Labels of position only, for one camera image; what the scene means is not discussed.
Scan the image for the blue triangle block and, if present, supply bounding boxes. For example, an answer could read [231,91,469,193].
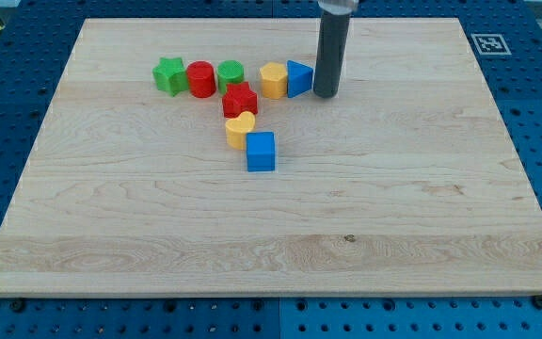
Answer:
[287,60,313,98]

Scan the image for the green cylinder block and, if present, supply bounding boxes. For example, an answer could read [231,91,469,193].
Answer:
[217,60,245,94]

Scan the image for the white fiducial marker tag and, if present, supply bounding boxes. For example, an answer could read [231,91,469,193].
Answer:
[471,33,511,56]

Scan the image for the black bolt front right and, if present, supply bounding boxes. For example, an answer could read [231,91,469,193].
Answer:
[531,295,542,310]

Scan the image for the yellow hexagon block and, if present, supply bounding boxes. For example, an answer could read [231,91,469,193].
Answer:
[260,62,288,99]

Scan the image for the red star block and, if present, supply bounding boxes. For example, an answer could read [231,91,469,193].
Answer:
[222,81,258,119]

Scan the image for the light wooden board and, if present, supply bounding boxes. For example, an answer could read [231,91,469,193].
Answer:
[0,18,542,299]

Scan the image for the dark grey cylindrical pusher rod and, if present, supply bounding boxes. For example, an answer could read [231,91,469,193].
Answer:
[313,9,350,99]

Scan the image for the yellow heart block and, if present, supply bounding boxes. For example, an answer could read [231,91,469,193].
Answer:
[225,111,256,150]

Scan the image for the silver rod mount collar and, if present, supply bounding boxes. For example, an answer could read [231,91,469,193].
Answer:
[318,0,359,14]

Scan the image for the black bolt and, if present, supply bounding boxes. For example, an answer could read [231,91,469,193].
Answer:
[531,295,542,310]
[8,299,26,313]

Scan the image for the red cylinder block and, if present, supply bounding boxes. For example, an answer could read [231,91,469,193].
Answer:
[186,60,216,98]

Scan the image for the green star block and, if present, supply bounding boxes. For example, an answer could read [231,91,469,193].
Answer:
[152,57,189,96]

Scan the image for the blue cube block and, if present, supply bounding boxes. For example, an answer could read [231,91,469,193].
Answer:
[246,132,276,172]

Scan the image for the black bolt front left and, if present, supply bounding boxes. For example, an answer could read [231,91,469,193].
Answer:
[8,299,26,313]

